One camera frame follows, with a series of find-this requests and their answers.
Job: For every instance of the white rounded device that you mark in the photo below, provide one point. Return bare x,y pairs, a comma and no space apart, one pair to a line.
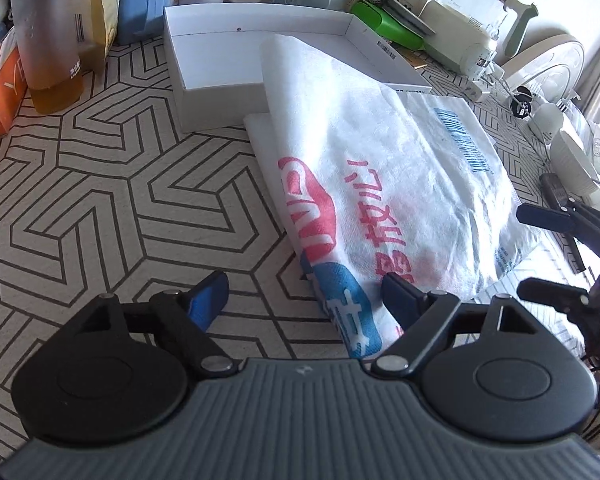
549,125

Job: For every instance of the orange cardboard box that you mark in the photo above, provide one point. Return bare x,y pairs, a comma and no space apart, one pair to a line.
0,100

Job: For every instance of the green plastic case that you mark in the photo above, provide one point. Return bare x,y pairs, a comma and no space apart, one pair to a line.
395,31

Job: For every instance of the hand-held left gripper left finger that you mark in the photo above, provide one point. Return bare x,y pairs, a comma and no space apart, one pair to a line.
210,297

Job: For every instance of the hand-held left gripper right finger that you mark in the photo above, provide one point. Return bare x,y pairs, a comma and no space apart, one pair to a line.
400,297

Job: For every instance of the white printed shopping bag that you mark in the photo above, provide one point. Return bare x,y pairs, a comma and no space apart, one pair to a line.
380,160

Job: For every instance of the black round plug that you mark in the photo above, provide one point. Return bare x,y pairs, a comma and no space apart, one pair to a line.
521,101

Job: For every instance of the black smartphone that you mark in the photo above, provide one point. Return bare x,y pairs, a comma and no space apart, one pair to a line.
555,187

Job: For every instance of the cream snack bag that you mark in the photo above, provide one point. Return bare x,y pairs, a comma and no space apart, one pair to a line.
100,10

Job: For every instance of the cream kettle base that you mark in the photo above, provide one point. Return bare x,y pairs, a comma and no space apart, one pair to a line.
455,35

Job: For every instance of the frosted bottle gold cap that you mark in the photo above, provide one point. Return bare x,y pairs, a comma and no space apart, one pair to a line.
45,35

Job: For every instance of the blue plastic jug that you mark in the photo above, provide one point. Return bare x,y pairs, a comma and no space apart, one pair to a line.
145,5

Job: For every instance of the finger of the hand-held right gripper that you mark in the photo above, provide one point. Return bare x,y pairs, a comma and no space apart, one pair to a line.
540,216
545,291

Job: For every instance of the geometric patterned tablecloth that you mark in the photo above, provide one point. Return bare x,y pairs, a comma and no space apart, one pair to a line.
80,185

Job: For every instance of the dark grey flat device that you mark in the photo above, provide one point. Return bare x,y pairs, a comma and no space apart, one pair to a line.
405,14

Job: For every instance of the white tablet box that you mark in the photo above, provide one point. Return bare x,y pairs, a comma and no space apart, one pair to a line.
215,60

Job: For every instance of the white desk fan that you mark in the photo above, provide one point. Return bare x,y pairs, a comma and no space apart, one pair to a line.
545,65

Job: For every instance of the white charger adapter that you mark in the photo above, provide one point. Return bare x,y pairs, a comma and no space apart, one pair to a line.
476,91

